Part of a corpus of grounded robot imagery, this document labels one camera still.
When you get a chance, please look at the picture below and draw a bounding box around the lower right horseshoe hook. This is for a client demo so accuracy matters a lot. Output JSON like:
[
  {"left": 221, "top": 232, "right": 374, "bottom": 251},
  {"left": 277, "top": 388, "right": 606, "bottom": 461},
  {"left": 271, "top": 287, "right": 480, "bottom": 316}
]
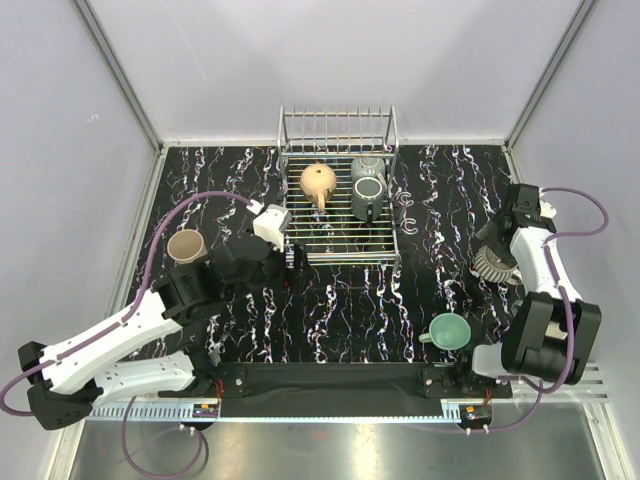
[{"left": 401, "top": 217, "right": 419, "bottom": 235}]

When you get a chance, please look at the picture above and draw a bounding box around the beige tall tumbler cup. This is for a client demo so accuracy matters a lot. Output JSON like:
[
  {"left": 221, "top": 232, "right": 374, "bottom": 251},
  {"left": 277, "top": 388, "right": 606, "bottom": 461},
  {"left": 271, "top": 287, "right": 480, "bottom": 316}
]
[{"left": 167, "top": 229, "right": 207, "bottom": 264}]

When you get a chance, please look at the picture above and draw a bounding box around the silver wire dish rack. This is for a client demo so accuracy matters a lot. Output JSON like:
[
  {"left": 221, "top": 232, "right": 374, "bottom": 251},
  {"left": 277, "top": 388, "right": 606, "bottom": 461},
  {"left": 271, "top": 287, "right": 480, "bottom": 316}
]
[{"left": 277, "top": 106, "right": 401, "bottom": 269}]

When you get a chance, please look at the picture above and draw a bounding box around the grey speckled ceramic mug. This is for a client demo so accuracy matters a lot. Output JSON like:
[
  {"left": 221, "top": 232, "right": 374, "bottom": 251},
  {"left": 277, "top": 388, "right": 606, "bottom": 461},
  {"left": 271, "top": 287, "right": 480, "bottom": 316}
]
[{"left": 351, "top": 156, "right": 386, "bottom": 183}]

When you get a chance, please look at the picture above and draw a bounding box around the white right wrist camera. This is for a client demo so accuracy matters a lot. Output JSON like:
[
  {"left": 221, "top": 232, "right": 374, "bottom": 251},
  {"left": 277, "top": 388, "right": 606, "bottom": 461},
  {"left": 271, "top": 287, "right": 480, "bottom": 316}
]
[{"left": 539, "top": 198, "right": 557, "bottom": 233}]

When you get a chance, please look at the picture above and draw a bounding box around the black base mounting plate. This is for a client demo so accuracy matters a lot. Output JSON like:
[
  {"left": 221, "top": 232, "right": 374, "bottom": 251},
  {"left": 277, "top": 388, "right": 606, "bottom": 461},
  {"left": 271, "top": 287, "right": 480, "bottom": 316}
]
[{"left": 185, "top": 363, "right": 513, "bottom": 400}]

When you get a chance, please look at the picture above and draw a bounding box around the tan round ceramic mug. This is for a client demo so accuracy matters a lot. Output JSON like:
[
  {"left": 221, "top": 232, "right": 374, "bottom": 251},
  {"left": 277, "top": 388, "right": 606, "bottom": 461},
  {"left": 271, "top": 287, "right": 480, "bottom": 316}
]
[{"left": 299, "top": 163, "right": 337, "bottom": 213}]

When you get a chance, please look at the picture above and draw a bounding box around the aluminium slotted rail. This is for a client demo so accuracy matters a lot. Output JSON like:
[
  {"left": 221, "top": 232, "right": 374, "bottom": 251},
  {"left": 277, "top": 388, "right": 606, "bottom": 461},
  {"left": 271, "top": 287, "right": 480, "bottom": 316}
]
[{"left": 87, "top": 398, "right": 466, "bottom": 424}]

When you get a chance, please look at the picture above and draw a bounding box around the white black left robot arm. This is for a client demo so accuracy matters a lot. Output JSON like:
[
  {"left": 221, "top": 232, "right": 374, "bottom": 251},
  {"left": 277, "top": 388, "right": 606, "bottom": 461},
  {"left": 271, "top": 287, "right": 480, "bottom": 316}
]
[{"left": 18, "top": 234, "right": 308, "bottom": 431}]

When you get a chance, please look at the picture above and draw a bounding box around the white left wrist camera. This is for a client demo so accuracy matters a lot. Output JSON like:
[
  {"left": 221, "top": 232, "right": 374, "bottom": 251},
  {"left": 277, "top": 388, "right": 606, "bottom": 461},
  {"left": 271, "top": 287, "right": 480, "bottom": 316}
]
[{"left": 252, "top": 204, "right": 292, "bottom": 252}]

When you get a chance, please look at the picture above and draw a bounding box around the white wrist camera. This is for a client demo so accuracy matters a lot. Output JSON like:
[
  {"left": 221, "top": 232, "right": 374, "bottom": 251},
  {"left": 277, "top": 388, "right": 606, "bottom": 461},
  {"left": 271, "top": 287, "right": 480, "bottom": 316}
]
[
  {"left": 539, "top": 198, "right": 557, "bottom": 233},
  {"left": 252, "top": 204, "right": 292, "bottom": 252}
]

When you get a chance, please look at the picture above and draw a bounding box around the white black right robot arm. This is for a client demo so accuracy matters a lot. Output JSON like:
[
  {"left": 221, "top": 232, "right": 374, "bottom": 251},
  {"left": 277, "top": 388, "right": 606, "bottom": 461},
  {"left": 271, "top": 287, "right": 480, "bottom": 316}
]
[{"left": 452, "top": 183, "right": 602, "bottom": 397}]

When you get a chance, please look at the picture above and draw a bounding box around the dark green glass cup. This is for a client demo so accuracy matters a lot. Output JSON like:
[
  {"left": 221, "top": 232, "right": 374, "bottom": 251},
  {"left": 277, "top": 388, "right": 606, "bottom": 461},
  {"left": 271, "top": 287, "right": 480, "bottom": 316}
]
[{"left": 351, "top": 177, "right": 385, "bottom": 223}]

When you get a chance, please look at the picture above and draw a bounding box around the mint green mug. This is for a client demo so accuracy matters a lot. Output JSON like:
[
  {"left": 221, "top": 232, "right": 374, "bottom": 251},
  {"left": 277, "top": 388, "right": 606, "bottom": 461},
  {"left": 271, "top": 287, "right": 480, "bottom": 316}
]
[{"left": 418, "top": 312, "right": 472, "bottom": 351}]

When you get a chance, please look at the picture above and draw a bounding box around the grey ribbed ceramic mug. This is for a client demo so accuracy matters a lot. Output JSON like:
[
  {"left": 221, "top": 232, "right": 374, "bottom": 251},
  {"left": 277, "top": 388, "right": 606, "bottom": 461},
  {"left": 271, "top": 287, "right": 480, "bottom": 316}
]
[{"left": 472, "top": 246, "right": 522, "bottom": 285}]

